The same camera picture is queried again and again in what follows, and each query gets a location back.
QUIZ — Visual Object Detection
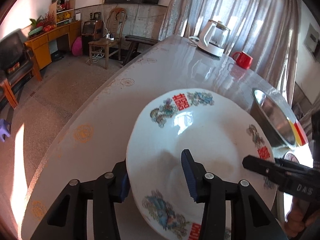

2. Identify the dark wooden bench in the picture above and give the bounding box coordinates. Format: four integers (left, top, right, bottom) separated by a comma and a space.
123, 35, 159, 65

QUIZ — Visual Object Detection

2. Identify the pink bag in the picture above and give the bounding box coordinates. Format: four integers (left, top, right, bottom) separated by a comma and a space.
72, 36, 82, 56

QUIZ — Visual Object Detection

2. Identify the person's right hand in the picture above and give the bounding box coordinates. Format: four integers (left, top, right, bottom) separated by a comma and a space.
284, 197, 319, 237

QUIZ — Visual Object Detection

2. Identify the red plastic bowl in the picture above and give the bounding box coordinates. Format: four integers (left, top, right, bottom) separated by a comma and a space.
293, 120, 308, 146

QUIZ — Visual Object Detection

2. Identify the wall electrical box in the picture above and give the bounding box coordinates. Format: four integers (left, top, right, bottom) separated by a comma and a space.
304, 24, 319, 62

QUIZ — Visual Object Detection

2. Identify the small old television set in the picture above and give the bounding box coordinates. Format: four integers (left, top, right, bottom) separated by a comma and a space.
82, 20, 103, 41

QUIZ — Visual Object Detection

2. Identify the orange wooden desk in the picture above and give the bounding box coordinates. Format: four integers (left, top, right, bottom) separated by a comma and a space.
24, 21, 81, 81

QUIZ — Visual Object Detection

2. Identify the yellow plastic bowl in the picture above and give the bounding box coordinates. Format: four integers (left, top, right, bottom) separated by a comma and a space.
288, 119, 301, 147

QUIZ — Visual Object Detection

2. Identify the white glass electric kettle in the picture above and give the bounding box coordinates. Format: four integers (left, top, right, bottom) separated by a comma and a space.
189, 20, 230, 58

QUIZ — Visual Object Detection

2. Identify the wooden chair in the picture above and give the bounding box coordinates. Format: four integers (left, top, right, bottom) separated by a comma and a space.
88, 7, 127, 69

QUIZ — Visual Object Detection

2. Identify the large stainless steel bowl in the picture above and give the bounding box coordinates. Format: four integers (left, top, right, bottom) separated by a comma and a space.
250, 88, 297, 149

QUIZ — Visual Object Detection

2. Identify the beige sheer curtain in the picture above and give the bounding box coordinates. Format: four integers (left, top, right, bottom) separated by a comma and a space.
158, 0, 301, 103

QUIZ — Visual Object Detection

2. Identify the purple floral rimmed plate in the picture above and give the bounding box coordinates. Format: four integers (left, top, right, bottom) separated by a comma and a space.
274, 144, 313, 222

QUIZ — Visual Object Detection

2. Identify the red mug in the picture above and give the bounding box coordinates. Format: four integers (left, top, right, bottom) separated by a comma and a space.
232, 51, 253, 69

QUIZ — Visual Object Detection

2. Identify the purple plastic stool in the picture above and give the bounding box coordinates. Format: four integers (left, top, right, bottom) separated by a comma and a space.
0, 119, 11, 142

